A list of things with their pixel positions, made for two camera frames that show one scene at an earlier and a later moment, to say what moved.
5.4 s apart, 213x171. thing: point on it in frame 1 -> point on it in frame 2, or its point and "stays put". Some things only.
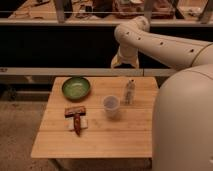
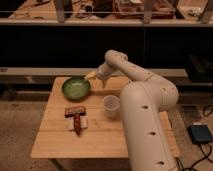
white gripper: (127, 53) -> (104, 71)
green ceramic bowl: (76, 89) stays put
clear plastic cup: (111, 106) stays put
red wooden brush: (75, 112) stays put
